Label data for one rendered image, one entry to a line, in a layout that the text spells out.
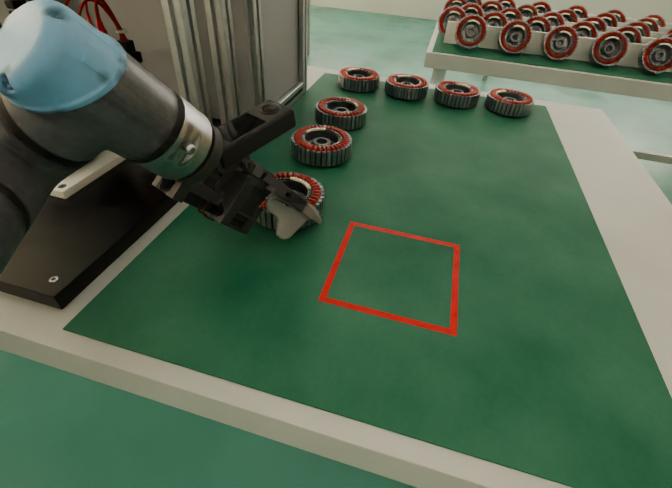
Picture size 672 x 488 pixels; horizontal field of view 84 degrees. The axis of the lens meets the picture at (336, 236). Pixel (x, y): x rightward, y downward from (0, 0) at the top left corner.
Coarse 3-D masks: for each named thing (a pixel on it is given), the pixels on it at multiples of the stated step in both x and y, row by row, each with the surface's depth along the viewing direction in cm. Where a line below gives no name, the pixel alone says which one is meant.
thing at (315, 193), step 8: (280, 176) 57; (288, 176) 58; (296, 176) 57; (304, 176) 58; (288, 184) 58; (296, 184) 57; (304, 184) 56; (312, 184) 56; (320, 184) 57; (296, 192) 58; (304, 192) 57; (312, 192) 55; (320, 192) 55; (264, 200) 52; (280, 200) 54; (312, 200) 53; (320, 200) 54; (264, 208) 51; (320, 208) 54; (264, 216) 51; (272, 216) 52; (320, 216) 55; (264, 224) 52; (272, 224) 52; (304, 224) 53
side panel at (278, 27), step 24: (264, 0) 68; (288, 0) 77; (264, 24) 70; (288, 24) 80; (264, 48) 72; (288, 48) 83; (264, 72) 71; (288, 72) 86; (264, 96) 73; (288, 96) 86
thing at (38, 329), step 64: (576, 128) 89; (640, 192) 68; (128, 256) 48; (640, 256) 54; (0, 320) 39; (64, 320) 40; (640, 320) 45; (128, 384) 38; (192, 384) 35; (320, 448) 35; (384, 448) 32
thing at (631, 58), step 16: (448, 32) 144; (464, 32) 143; (496, 32) 140; (512, 32) 138; (544, 32) 136; (656, 32) 151; (496, 48) 143; (528, 48) 140; (608, 48) 134; (640, 48) 131; (656, 48) 130; (624, 64) 135; (656, 64) 133
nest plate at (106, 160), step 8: (104, 152) 60; (112, 152) 61; (96, 160) 58; (104, 160) 58; (112, 160) 59; (120, 160) 60; (80, 168) 56; (88, 168) 56; (96, 168) 57; (104, 168) 58; (72, 176) 55; (80, 176) 55; (88, 176) 55; (96, 176) 56; (64, 184) 53; (72, 184) 53; (80, 184) 54; (56, 192) 52; (64, 192) 52; (72, 192) 53
